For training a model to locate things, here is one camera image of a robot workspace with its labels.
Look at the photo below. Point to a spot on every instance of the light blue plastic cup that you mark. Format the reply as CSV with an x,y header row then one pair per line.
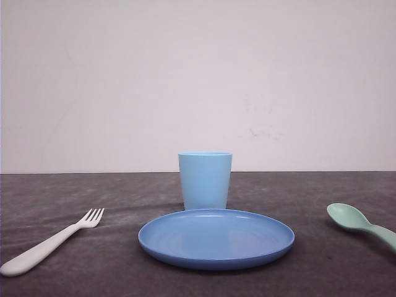
x,y
205,179

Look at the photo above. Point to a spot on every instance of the mint green plastic spoon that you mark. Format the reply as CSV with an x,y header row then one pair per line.
x,y
350,218

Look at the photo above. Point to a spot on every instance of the white plastic fork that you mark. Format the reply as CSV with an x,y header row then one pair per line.
x,y
32,257

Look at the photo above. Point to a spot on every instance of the blue plastic plate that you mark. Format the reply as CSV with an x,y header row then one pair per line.
x,y
216,239

